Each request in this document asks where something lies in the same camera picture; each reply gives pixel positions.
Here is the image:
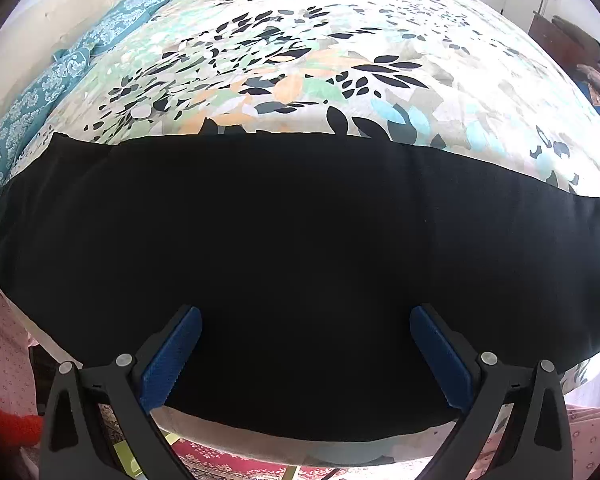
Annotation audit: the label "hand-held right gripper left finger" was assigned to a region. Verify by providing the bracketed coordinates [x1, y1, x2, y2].
[40, 305, 203, 480]

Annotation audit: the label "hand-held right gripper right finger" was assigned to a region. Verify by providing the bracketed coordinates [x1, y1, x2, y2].
[410, 304, 571, 480]

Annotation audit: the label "black pants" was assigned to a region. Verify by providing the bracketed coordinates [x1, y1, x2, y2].
[0, 132, 600, 443]

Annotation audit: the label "red patterned rug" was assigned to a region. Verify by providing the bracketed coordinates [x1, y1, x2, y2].
[95, 400, 446, 480]

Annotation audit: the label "person's pink dotted clothing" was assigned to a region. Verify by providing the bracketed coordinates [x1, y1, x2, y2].
[0, 270, 600, 480]

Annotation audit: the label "red fuzzy cloth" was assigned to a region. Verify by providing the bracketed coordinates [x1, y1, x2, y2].
[0, 400, 43, 448]

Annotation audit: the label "teal patterned pillow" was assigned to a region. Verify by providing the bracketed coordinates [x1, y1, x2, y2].
[0, 47, 96, 226]
[55, 0, 193, 61]

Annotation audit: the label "floral bed sheet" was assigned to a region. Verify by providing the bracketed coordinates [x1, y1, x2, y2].
[10, 0, 600, 466]

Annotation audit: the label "brown wooden dresser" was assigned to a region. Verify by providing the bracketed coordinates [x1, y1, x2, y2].
[528, 10, 600, 68]

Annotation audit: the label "cream padded headboard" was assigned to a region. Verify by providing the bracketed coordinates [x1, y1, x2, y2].
[0, 0, 143, 126]

